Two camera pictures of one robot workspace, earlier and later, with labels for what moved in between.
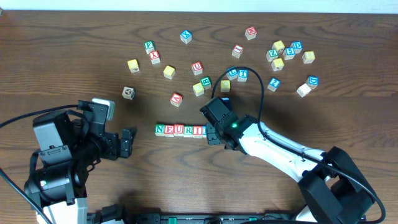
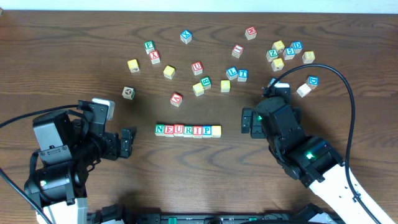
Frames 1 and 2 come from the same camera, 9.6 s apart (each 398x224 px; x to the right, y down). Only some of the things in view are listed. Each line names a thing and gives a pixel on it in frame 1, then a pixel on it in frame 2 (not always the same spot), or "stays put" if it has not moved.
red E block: (169, 130) stays put
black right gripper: (214, 137) -> (257, 123)
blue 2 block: (273, 84) stays put
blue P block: (204, 131) stays put
